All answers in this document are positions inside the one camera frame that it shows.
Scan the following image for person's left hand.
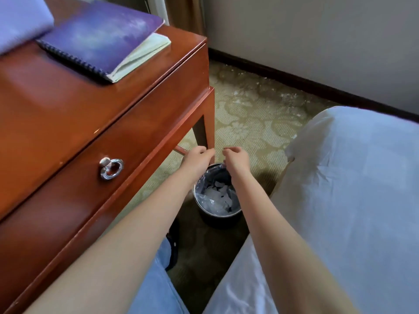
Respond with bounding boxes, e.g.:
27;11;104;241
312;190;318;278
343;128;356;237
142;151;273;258
180;145;216;177

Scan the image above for person's right hand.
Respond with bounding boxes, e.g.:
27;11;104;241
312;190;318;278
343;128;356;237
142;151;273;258
222;146;252;176

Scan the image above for small round trash bin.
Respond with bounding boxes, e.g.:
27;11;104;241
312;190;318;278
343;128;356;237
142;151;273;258
193;162;244;230

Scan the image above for purple spiral notebook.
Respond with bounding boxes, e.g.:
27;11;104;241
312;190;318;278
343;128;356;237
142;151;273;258
36;0;172;85

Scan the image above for purple plastic basket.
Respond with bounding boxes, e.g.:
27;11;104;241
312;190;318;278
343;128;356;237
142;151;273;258
0;0;55;57

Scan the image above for person's left forearm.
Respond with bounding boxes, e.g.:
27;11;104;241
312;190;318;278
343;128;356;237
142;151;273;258
23;170;200;314

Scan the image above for person's right forearm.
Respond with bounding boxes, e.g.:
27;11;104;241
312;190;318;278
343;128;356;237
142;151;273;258
230;170;359;314

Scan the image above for person's blue jeans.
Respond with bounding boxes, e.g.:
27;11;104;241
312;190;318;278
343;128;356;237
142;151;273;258
127;237;190;314

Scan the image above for brown wooden desk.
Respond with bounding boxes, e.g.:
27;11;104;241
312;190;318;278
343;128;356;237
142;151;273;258
0;0;216;314

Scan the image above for clear plastic bin liner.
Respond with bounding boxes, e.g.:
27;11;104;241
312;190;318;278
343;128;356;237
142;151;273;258
194;164;242;216

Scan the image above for white bed sheet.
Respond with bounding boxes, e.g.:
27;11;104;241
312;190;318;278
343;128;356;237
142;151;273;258
202;105;419;314

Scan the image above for brown curtain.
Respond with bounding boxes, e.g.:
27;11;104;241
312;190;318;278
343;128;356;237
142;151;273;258
165;0;207;36

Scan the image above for white sheer curtain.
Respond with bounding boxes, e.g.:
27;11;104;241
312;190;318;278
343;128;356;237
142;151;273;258
145;0;170;27

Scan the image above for metal drawer handle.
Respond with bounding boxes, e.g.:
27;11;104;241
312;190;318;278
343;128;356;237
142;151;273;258
99;157;125;181

